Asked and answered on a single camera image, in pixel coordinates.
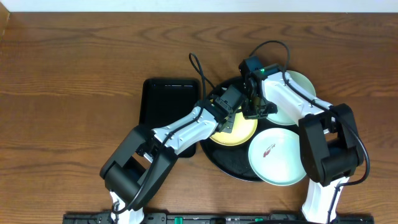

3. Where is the yellow plate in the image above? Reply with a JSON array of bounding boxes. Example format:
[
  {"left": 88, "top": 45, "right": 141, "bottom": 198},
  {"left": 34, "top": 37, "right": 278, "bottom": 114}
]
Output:
[{"left": 210, "top": 112, "right": 257, "bottom": 146}]

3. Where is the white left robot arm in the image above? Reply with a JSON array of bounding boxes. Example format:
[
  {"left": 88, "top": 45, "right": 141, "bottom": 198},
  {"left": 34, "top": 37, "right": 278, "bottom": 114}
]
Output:
[{"left": 99, "top": 100, "right": 243, "bottom": 223}]

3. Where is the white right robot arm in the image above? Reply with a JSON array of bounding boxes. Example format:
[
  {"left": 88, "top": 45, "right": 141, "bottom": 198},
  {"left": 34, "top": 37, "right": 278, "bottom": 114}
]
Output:
[{"left": 239, "top": 60, "right": 370, "bottom": 223}]

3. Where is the black round tray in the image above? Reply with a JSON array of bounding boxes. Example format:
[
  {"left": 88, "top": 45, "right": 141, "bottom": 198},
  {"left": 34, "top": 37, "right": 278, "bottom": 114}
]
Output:
[{"left": 198, "top": 76, "right": 312, "bottom": 183}]

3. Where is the black rectangular tray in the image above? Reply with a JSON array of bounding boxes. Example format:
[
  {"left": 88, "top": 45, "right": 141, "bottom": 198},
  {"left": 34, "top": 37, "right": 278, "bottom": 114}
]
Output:
[{"left": 138, "top": 77, "right": 201, "bottom": 158}]

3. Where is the light green plate rear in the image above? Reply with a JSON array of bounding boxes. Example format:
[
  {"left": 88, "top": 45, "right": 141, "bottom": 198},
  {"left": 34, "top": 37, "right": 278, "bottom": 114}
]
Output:
[{"left": 267, "top": 70, "right": 316, "bottom": 126}]

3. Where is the light green plate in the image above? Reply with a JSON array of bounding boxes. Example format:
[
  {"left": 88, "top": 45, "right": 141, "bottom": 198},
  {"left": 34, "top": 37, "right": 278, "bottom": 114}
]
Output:
[
  {"left": 248, "top": 128, "right": 306, "bottom": 186},
  {"left": 267, "top": 70, "right": 316, "bottom": 126}
]

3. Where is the light green plate front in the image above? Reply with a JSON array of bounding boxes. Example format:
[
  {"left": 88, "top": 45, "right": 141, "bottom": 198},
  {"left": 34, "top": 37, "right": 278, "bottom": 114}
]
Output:
[{"left": 248, "top": 128, "right": 306, "bottom": 186}]

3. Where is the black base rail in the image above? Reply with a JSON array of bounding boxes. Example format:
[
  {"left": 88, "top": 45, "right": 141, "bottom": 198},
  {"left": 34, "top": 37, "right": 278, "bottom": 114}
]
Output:
[{"left": 62, "top": 211, "right": 376, "bottom": 224}]

